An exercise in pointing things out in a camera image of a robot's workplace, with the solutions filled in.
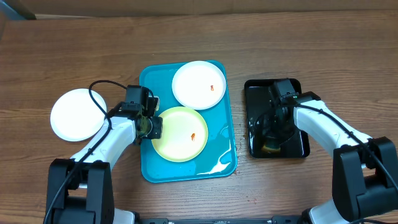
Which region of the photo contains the yellow green sponge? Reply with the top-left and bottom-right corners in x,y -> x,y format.
261,144 -> 280,154

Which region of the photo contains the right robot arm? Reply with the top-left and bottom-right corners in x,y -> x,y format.
244,78 -> 397,223

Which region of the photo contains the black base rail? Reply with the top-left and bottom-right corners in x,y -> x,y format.
134,213 -> 312,224

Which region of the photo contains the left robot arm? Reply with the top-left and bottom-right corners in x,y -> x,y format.
44,85 -> 162,223

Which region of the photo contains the white plate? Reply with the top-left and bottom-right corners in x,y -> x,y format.
50,88 -> 106,142
172,61 -> 226,110

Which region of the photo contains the yellow plate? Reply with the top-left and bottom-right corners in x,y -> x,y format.
152,106 -> 208,162

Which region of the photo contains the teal plastic tray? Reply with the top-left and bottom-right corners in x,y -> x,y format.
139,60 -> 237,183

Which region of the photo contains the black tray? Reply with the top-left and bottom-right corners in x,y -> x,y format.
244,78 -> 310,159

